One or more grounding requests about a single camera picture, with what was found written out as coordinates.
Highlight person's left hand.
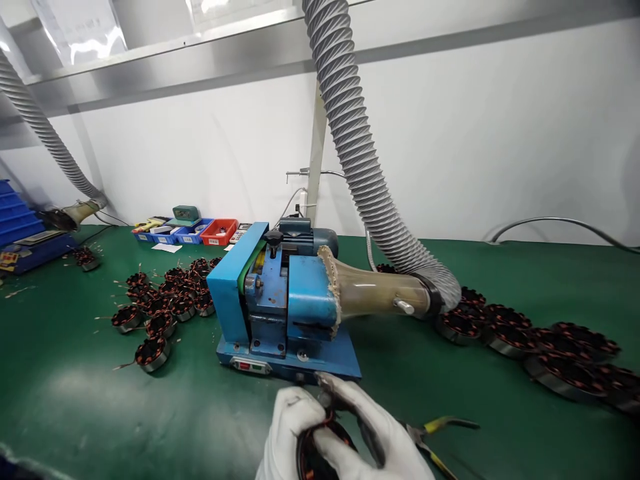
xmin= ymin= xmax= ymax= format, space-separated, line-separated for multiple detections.
xmin=255 ymin=387 xmax=327 ymax=480

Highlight person's right hand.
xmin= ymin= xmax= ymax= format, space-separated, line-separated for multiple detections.
xmin=311 ymin=373 xmax=437 ymax=480

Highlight black copper-wound motor stator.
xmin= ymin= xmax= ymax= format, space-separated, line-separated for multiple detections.
xmin=295 ymin=407 xmax=359 ymax=480

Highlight blue bench grinding machine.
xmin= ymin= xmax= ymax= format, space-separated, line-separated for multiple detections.
xmin=206 ymin=217 xmax=363 ymax=386

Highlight clear plastic suction funnel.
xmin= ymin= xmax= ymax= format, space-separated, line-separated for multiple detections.
xmin=317 ymin=245 xmax=442 ymax=331

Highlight green table mat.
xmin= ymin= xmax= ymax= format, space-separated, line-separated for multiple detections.
xmin=0 ymin=223 xmax=640 ymax=480

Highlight grey calculator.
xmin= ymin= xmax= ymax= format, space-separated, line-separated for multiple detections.
xmin=227 ymin=222 xmax=254 ymax=246

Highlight red parts bin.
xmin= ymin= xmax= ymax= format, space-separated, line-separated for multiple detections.
xmin=199 ymin=217 xmax=240 ymax=247

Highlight green small box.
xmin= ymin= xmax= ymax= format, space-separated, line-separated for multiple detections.
xmin=171 ymin=205 xmax=204 ymax=224

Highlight blue parts bin with tools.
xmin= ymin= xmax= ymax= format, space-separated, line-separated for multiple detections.
xmin=131 ymin=215 xmax=181 ymax=246

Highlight row of large black stators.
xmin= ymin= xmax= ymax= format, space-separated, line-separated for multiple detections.
xmin=375 ymin=263 xmax=640 ymax=417

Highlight small stators beside blue device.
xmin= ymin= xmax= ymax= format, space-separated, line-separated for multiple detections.
xmin=63 ymin=245 xmax=103 ymax=273

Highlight beige suction nozzle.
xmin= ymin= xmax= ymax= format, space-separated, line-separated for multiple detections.
xmin=41 ymin=199 xmax=108 ymax=233

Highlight blue flat bench device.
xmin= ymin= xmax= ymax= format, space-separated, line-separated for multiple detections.
xmin=0 ymin=229 xmax=79 ymax=277

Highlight stack of blue storage bins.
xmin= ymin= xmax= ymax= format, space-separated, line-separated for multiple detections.
xmin=0 ymin=179 xmax=47 ymax=247

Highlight clear plastic bags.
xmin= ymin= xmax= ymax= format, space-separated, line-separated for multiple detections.
xmin=29 ymin=0 xmax=128 ymax=67

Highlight yellow-handled pliers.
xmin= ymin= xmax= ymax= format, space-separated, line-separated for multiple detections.
xmin=399 ymin=415 xmax=482 ymax=480

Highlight pile of small wired stators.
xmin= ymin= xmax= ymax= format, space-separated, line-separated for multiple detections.
xmin=93 ymin=257 xmax=224 ymax=374

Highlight white power cable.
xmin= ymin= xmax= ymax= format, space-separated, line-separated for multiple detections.
xmin=275 ymin=187 xmax=319 ymax=227

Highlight white upright post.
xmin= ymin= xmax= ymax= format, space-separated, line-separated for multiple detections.
xmin=303 ymin=79 xmax=332 ymax=222

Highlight large grey ribbed hose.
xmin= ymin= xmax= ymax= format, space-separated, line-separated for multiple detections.
xmin=301 ymin=0 xmax=462 ymax=317

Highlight grey curved cable conduit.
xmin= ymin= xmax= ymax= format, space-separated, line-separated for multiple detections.
xmin=481 ymin=215 xmax=640 ymax=252

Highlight metal overhead shelf rail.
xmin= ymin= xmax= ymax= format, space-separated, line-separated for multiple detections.
xmin=0 ymin=0 xmax=640 ymax=119

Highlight thin grey ribbed hose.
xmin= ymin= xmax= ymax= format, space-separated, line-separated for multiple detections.
xmin=0 ymin=47 xmax=109 ymax=211

